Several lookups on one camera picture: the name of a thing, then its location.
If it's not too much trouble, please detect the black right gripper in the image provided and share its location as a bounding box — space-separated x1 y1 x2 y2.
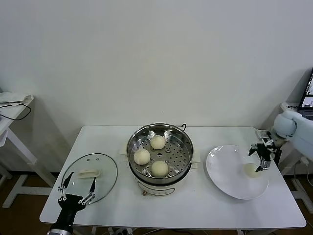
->
247 141 276 173

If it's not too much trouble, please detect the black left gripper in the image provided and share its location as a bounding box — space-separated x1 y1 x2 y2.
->
53 171 97 226

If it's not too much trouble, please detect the white steamed baozi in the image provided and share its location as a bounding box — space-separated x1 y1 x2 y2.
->
150 135 167 150
151 160 169 178
133 148 151 165
243 163 261 178

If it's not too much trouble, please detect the round glass pot lid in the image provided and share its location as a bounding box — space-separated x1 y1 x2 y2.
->
61 153 118 205

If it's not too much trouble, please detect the perforated steel steamer basket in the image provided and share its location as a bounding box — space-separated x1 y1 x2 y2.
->
126 123 194 181

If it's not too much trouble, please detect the white oval plate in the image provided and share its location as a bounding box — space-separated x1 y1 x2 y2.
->
205 144 269 201

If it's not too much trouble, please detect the white side desk with laptop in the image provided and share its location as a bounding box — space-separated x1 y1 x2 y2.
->
280 102 313 209

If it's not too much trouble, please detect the white side desk with cloth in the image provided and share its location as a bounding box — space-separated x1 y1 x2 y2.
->
0 92 58 209

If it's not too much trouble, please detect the dark open laptop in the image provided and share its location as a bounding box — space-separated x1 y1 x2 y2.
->
297 66 313 121

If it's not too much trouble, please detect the white electric cooking pot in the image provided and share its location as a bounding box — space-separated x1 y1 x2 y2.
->
118 143 202 198

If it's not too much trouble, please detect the white crumpled cloth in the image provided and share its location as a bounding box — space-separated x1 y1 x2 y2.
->
0 92 35 108

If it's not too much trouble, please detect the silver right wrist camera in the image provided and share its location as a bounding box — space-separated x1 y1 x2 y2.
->
255 129 273 143

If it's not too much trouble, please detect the thin black desk cable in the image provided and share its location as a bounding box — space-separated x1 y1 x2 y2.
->
0 101 32 121

